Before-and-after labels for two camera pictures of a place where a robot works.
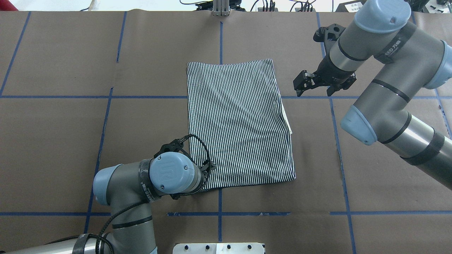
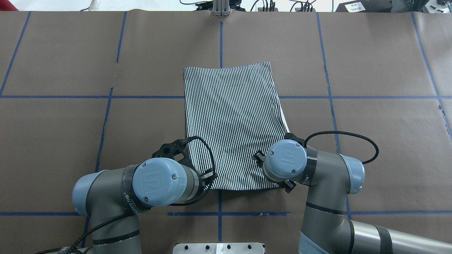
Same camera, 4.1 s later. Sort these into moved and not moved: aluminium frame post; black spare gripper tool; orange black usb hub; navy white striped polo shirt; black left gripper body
Moved: black left gripper body
Not moved: orange black usb hub; navy white striped polo shirt; black spare gripper tool; aluminium frame post
